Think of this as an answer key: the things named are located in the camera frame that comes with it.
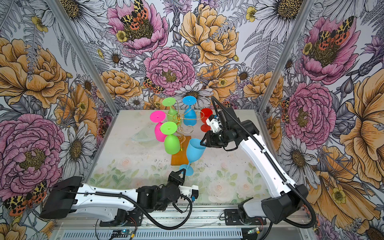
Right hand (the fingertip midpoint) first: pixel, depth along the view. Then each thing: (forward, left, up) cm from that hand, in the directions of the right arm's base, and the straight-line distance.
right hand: (204, 148), depth 70 cm
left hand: (-5, +12, -10) cm, 16 cm away
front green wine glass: (+4, +15, 0) cm, 16 cm away
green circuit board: (-28, +40, -27) cm, 56 cm away
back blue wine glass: (+24, +7, -2) cm, 25 cm away
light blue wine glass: (-3, +4, +2) cm, 5 cm away
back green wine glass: (+16, +15, +6) cm, 23 cm away
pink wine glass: (+14, +21, +7) cm, 27 cm away
